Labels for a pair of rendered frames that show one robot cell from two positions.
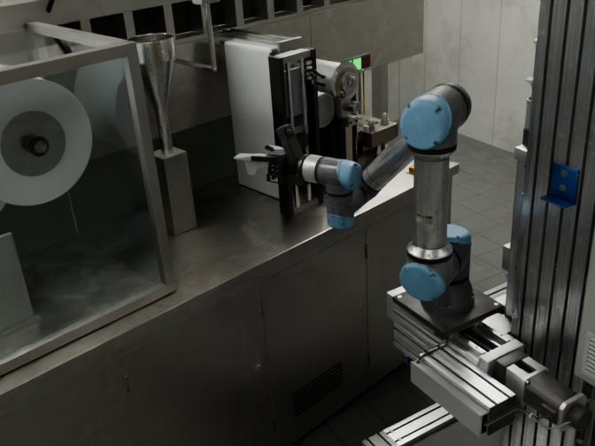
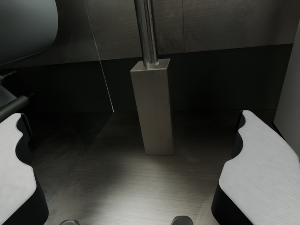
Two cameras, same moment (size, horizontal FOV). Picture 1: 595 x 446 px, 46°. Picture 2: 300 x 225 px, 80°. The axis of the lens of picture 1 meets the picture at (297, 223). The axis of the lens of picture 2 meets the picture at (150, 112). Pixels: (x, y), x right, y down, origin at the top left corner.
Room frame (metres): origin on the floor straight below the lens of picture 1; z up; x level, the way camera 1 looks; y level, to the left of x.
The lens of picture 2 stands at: (1.84, 0.03, 1.29)
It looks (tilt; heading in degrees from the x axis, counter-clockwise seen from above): 30 degrees down; 57
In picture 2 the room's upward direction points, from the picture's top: 9 degrees counter-clockwise
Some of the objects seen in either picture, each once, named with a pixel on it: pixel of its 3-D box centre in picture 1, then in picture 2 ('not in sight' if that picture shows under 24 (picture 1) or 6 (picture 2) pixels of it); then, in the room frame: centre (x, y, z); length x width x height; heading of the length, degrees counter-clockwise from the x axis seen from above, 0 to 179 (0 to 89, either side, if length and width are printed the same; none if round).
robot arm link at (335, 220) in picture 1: (343, 204); not in sight; (1.73, -0.13, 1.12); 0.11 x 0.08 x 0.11; 145
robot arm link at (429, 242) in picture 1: (431, 198); not in sight; (1.56, -0.34, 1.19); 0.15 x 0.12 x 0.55; 145
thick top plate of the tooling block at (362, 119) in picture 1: (347, 126); not in sight; (2.74, -0.23, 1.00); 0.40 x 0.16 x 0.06; 42
